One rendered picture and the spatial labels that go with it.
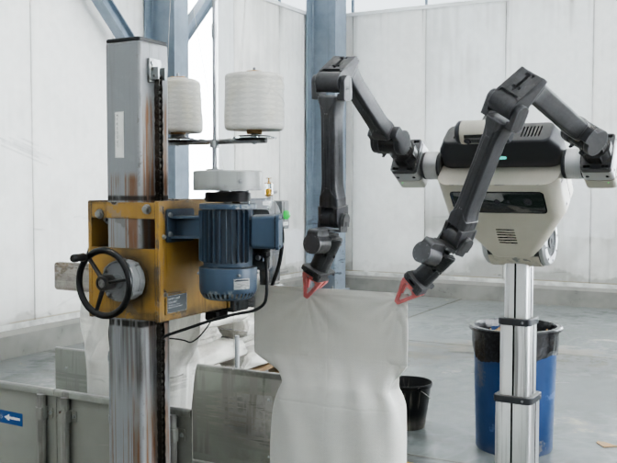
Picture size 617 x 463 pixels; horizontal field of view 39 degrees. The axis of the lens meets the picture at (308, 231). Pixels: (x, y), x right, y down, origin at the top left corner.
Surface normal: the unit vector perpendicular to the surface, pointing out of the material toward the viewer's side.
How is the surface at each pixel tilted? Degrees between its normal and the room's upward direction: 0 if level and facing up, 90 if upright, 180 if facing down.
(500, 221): 130
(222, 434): 90
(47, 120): 90
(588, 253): 90
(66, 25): 90
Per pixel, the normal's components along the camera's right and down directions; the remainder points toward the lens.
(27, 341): 0.88, 0.03
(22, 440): -0.48, 0.04
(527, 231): -0.40, 0.68
